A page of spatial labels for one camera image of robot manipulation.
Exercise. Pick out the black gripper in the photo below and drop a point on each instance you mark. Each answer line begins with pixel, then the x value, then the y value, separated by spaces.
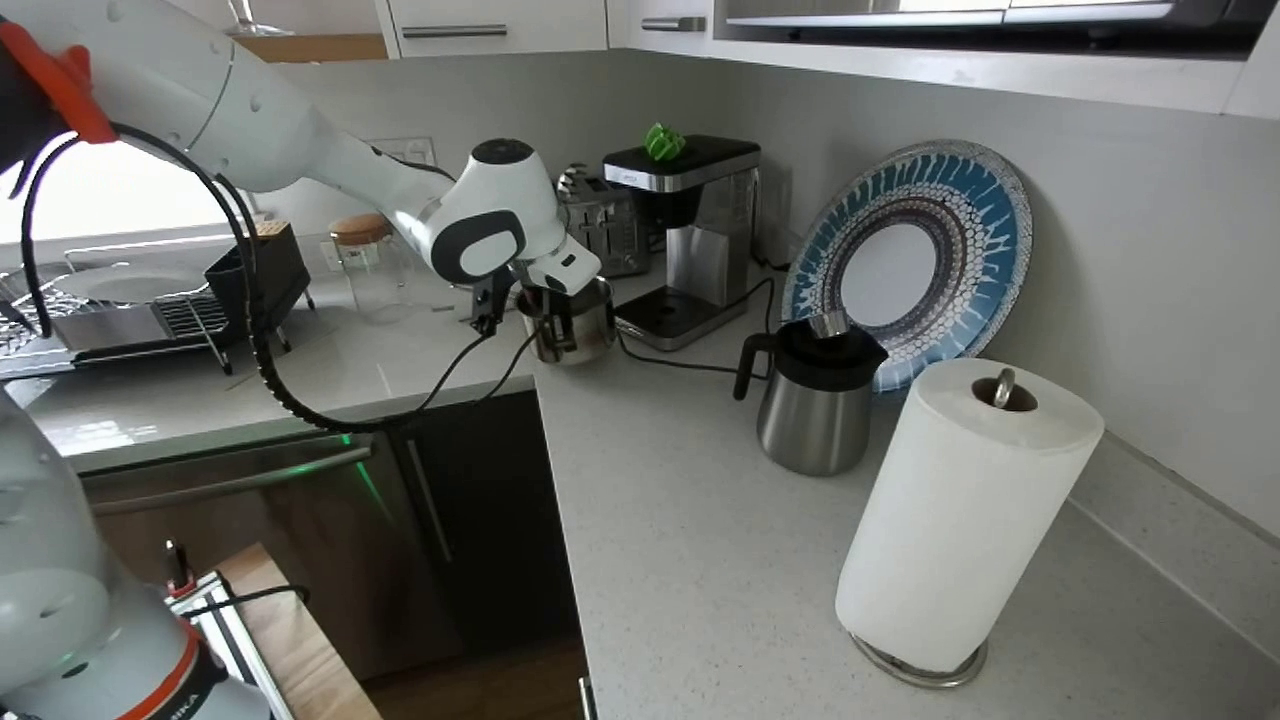
pixel 559 307

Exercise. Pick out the small steel pot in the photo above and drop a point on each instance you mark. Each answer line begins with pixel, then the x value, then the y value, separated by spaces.
pixel 579 349

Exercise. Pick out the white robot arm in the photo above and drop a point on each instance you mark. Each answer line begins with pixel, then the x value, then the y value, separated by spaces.
pixel 79 637

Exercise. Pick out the white paper towel roll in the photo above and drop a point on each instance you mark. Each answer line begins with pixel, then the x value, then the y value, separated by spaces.
pixel 964 494

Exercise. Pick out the silver toaster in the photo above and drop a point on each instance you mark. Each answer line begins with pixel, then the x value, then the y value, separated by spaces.
pixel 601 219

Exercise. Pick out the black steel coffee maker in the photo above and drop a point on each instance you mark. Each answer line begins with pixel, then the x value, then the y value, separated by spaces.
pixel 700 211

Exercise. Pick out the glass jar wooden lid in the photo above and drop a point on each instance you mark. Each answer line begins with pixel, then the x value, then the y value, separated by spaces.
pixel 366 259

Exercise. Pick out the green object on coffee maker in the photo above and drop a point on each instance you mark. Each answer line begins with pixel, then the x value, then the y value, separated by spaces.
pixel 660 140

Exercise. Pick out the dark lower cabinet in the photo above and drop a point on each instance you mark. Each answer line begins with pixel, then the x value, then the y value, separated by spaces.
pixel 431 540

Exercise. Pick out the steel coffee carafe black lid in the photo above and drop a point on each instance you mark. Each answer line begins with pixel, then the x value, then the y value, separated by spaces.
pixel 816 403

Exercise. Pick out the blue white decorative plate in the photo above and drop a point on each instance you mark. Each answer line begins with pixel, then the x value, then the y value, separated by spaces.
pixel 926 253

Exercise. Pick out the dish drying rack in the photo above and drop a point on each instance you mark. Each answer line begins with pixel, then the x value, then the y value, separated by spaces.
pixel 126 307

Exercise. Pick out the white upper cabinet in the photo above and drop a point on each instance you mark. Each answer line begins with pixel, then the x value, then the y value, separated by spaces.
pixel 1071 50

